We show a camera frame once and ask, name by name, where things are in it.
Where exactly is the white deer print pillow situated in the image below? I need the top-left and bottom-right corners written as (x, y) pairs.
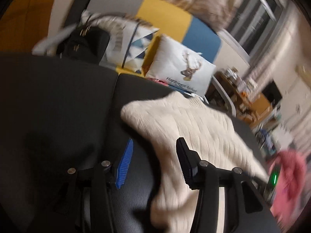
top-left (145, 34), bottom-right (216, 97)

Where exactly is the pink quilted blanket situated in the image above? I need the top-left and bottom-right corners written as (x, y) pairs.
top-left (269, 149), bottom-right (307, 232)

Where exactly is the wooden wardrobe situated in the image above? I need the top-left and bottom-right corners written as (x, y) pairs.
top-left (1, 0), bottom-right (54, 53)

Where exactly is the grey yellow blue sofa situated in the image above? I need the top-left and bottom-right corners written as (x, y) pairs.
top-left (31, 0), bottom-right (238, 117)

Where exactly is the triangle pattern pillow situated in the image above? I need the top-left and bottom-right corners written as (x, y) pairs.
top-left (81, 10), bottom-right (159, 75)

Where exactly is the wooden side table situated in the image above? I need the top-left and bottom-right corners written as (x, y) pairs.
top-left (215, 72), bottom-right (273, 128)

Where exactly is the black television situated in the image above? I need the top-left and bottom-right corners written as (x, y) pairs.
top-left (262, 80), bottom-right (283, 107)

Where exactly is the pink cloth on sofa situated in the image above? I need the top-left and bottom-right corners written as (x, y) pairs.
top-left (147, 78), bottom-right (169, 86)

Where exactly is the window with white frame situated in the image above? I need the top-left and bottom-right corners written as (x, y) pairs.
top-left (219, 0), bottom-right (285, 62)

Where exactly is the cream knitted sweater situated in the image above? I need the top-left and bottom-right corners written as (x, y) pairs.
top-left (121, 91), bottom-right (268, 232)

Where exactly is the black handbag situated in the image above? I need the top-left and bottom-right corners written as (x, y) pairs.
top-left (61, 25), bottom-right (111, 64)

